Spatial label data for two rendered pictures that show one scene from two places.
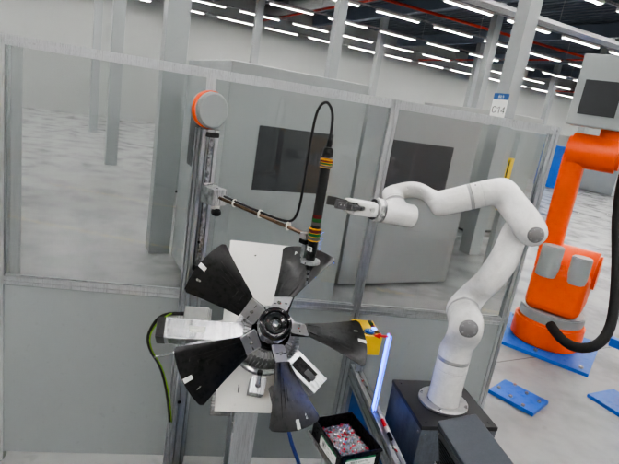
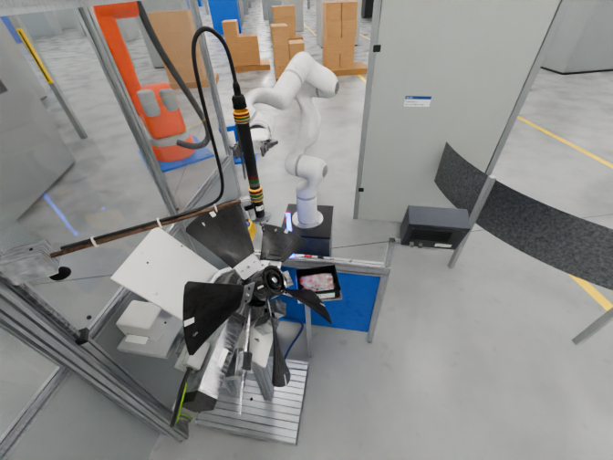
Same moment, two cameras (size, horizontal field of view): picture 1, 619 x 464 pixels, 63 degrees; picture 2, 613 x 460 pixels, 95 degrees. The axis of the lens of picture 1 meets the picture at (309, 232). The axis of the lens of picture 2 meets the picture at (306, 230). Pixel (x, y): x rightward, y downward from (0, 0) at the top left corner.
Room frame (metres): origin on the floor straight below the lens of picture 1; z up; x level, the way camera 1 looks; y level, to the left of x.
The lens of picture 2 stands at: (1.24, 0.63, 2.06)
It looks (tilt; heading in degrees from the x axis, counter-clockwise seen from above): 42 degrees down; 293
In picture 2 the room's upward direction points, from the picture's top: 3 degrees counter-clockwise
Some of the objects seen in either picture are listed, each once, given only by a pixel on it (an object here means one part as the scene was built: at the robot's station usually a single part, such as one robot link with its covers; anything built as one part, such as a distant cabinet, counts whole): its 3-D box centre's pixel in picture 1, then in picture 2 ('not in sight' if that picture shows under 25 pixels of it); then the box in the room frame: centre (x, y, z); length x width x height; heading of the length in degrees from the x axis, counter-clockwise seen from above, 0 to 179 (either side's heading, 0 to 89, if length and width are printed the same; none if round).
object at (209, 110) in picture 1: (209, 110); not in sight; (2.18, 0.50, 1.88); 0.17 x 0.15 x 0.16; 101
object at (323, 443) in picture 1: (344, 441); (317, 283); (1.55, -0.24, 0.84); 0.22 x 0.17 x 0.07; 27
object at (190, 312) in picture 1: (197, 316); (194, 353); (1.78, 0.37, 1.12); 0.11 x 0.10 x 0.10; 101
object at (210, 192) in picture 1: (213, 194); (28, 262); (2.11, 0.43, 1.53); 0.10 x 0.07 x 0.08; 46
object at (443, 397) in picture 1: (448, 380); (306, 207); (1.75, -0.61, 1.04); 0.19 x 0.19 x 0.18
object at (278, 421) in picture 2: not in sight; (256, 392); (1.85, 0.15, 0.04); 0.62 x 0.46 x 0.08; 11
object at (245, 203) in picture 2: (309, 249); (255, 207); (1.68, -0.01, 1.49); 0.09 x 0.07 x 0.10; 46
